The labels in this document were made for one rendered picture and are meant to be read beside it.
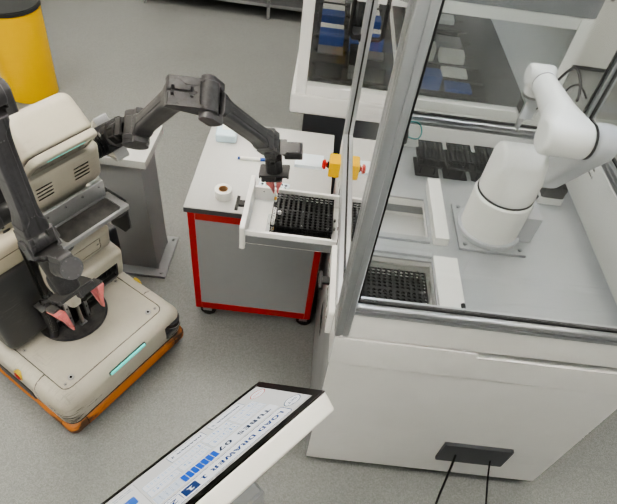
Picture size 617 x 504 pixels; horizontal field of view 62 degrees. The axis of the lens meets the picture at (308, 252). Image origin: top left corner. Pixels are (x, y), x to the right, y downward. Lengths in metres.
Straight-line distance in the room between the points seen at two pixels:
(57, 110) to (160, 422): 1.40
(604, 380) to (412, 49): 1.22
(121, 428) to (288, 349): 0.82
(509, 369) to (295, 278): 1.05
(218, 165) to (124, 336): 0.82
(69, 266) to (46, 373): 1.01
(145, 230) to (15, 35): 1.84
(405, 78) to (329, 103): 1.61
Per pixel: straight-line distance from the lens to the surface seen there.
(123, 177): 2.49
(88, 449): 2.43
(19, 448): 2.52
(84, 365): 2.29
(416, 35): 0.93
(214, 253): 2.29
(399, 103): 0.98
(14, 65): 4.17
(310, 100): 2.55
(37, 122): 1.53
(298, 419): 1.09
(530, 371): 1.71
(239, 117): 1.43
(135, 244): 2.79
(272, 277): 2.35
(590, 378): 1.80
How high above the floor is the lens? 2.18
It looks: 47 degrees down
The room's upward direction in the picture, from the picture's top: 8 degrees clockwise
